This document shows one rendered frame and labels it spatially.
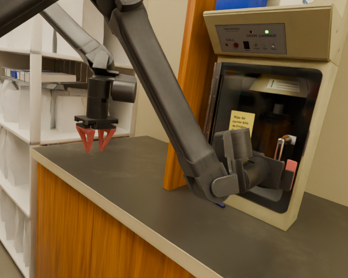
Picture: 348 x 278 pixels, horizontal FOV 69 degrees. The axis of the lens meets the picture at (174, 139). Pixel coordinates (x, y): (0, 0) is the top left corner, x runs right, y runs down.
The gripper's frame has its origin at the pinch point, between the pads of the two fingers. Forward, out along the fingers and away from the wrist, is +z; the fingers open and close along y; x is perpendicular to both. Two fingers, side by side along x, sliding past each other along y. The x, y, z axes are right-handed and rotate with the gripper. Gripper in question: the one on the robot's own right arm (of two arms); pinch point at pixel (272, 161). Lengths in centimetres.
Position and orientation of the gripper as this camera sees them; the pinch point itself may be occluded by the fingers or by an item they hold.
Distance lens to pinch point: 69.3
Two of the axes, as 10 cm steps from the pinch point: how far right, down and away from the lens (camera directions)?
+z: 6.5, -1.1, 7.5
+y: -7.5, -2.4, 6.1
